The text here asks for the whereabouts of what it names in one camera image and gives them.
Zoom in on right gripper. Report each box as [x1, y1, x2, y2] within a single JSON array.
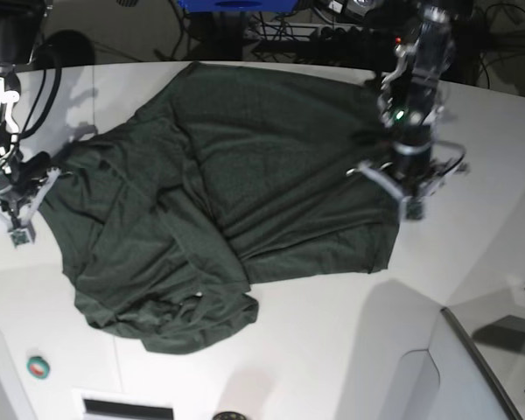
[[0, 151, 61, 230]]

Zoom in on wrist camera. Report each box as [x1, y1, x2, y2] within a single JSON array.
[[9, 222, 36, 248], [399, 196, 425, 221]]

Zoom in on blue box with oval hole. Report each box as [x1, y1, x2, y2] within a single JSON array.
[[178, 0, 298, 13]]

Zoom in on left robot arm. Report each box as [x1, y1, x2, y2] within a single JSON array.
[[347, 1, 472, 207]]

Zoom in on red green emergency button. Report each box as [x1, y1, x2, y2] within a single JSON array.
[[26, 356, 51, 380]]

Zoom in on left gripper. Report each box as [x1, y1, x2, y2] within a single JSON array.
[[346, 143, 469, 201]]

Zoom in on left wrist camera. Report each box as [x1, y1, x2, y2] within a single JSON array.
[[399, 196, 425, 221]]

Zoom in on black round knob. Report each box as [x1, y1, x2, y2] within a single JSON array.
[[213, 411, 247, 420]]

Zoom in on dark green t-shirt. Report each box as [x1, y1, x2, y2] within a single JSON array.
[[39, 63, 399, 354]]

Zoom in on grey metal rail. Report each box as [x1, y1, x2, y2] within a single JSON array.
[[441, 307, 522, 420]]

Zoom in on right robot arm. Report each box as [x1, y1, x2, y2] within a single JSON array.
[[0, 1, 62, 235]]

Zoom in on black power strip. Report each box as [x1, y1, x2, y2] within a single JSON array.
[[318, 26, 367, 42]]

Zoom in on black round stool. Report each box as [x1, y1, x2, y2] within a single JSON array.
[[33, 30, 96, 70]]

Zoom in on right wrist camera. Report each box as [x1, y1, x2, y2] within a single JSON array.
[[9, 222, 36, 248]]

